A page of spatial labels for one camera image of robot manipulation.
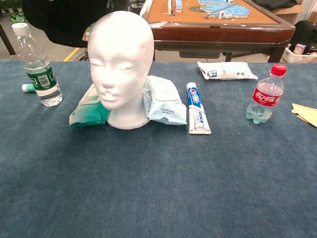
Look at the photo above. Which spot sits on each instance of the black baseball cap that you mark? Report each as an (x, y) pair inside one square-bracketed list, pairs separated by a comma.
[(62, 24)]

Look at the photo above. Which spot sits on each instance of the white foam mannequin head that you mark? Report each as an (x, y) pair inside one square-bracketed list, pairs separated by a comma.
[(119, 62)]

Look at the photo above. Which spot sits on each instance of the red label cola bottle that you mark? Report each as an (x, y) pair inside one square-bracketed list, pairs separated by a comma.
[(266, 96)]

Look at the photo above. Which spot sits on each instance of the green label water bottle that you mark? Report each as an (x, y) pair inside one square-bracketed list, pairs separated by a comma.
[(39, 77)]

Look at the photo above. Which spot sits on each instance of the light blue wet wipes pack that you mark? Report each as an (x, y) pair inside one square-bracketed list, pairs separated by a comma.
[(166, 106)]

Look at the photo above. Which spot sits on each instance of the blue white toothpaste tube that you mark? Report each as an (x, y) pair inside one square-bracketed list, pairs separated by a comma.
[(195, 104)]

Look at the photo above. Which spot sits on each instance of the blue table cloth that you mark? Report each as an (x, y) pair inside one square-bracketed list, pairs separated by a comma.
[(158, 178)]

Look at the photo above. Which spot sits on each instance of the green wet wipes pack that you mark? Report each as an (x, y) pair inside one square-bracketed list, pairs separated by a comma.
[(86, 114)]

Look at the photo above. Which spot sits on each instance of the white flat wipes pack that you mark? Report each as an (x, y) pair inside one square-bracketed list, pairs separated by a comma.
[(227, 70)]

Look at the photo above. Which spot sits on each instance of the brown wooden mahjong table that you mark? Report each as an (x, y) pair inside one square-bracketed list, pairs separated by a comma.
[(223, 34)]

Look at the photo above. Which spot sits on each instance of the upright mahjong tile row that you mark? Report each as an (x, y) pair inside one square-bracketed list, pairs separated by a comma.
[(178, 6)]

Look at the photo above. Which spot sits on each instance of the blue mahjong tile cluster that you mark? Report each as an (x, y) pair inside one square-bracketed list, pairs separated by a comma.
[(230, 10)]

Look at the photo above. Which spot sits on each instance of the small green white tube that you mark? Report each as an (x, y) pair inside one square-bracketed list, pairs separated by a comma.
[(27, 88)]

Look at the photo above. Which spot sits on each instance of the yellow paper sheet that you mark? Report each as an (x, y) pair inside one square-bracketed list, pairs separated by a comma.
[(307, 112)]

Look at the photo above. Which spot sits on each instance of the white plastic basket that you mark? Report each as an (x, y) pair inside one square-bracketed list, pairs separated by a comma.
[(299, 58)]

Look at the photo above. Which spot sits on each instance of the black cloth on mahjong table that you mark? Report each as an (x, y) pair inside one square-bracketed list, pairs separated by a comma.
[(272, 4)]

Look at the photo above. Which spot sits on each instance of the black bag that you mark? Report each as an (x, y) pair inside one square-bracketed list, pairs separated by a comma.
[(305, 32)]

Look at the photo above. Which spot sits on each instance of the dark wooden table leg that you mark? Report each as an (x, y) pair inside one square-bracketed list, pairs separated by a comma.
[(6, 39)]

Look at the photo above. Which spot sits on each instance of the cardboard box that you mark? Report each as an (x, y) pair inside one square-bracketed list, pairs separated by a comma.
[(294, 12)]

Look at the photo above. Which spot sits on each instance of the green fabric on floor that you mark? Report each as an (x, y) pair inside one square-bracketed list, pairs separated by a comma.
[(17, 17)]

